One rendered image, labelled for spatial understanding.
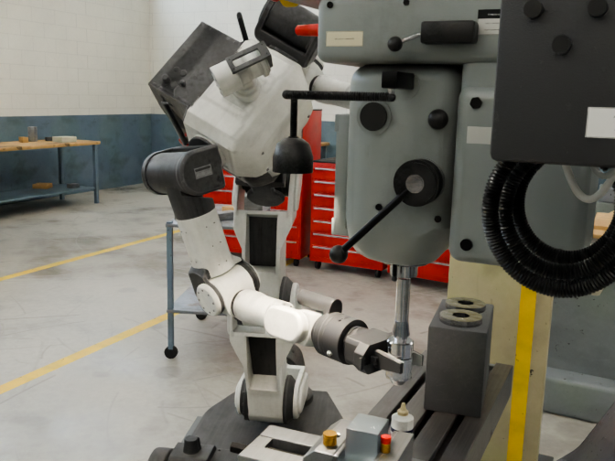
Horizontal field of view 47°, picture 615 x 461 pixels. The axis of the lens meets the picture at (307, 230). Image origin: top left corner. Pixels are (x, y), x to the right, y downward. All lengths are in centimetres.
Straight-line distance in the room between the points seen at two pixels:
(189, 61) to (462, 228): 82
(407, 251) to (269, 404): 107
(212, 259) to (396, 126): 61
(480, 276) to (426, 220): 191
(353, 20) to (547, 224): 41
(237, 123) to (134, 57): 1100
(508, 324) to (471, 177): 201
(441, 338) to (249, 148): 57
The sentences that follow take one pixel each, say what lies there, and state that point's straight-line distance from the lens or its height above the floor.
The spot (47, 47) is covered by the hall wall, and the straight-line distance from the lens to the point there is 1107.
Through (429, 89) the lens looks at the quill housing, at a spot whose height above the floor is 159.
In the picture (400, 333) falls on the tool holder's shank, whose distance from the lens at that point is 124.
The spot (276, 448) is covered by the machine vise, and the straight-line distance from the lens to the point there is 125.
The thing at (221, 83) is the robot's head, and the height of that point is 160.
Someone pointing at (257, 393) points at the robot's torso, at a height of 73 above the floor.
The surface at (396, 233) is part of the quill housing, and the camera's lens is 111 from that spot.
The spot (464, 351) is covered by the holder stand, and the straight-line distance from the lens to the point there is 150.
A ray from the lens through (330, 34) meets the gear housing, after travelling 111.
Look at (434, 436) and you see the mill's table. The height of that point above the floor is 93.
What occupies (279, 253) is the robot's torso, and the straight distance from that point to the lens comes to 186.
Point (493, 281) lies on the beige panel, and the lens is 299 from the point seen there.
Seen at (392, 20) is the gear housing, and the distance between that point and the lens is 108.
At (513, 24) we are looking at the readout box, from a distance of 78.
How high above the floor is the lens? 158
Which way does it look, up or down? 11 degrees down
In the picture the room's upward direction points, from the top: 1 degrees clockwise
